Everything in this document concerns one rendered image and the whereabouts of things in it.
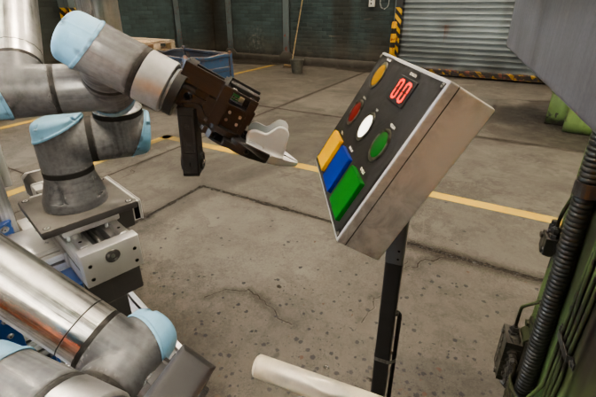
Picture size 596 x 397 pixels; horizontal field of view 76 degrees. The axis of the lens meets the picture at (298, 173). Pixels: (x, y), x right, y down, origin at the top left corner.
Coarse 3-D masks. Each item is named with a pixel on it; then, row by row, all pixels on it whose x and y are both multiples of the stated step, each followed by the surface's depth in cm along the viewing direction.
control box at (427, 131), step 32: (384, 64) 75; (384, 96) 68; (416, 96) 56; (448, 96) 50; (352, 128) 75; (384, 128) 61; (416, 128) 52; (448, 128) 52; (480, 128) 52; (352, 160) 67; (384, 160) 56; (416, 160) 53; (448, 160) 54; (384, 192) 55; (416, 192) 56; (352, 224) 57; (384, 224) 57
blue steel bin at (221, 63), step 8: (176, 48) 579; (184, 48) 582; (168, 56) 492; (176, 56) 581; (184, 56) 469; (192, 56) 578; (200, 56) 565; (208, 56) 554; (216, 56) 504; (224, 56) 514; (200, 64) 491; (208, 64) 499; (216, 64) 509; (224, 64) 519; (232, 64) 526; (216, 72) 511; (224, 72) 522; (232, 72) 530
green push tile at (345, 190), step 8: (352, 168) 63; (344, 176) 65; (352, 176) 62; (360, 176) 61; (344, 184) 63; (352, 184) 60; (360, 184) 58; (336, 192) 65; (344, 192) 62; (352, 192) 59; (336, 200) 63; (344, 200) 60; (352, 200) 59; (336, 208) 62; (344, 208) 60; (336, 216) 60
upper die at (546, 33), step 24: (528, 0) 15; (552, 0) 11; (576, 0) 8; (528, 24) 14; (552, 24) 10; (576, 24) 8; (528, 48) 13; (552, 48) 10; (576, 48) 8; (552, 72) 10; (576, 72) 8; (576, 96) 7
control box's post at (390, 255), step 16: (400, 240) 76; (400, 256) 77; (384, 272) 81; (400, 272) 79; (384, 288) 82; (384, 304) 84; (384, 320) 85; (384, 336) 87; (384, 352) 89; (384, 368) 91; (384, 384) 93
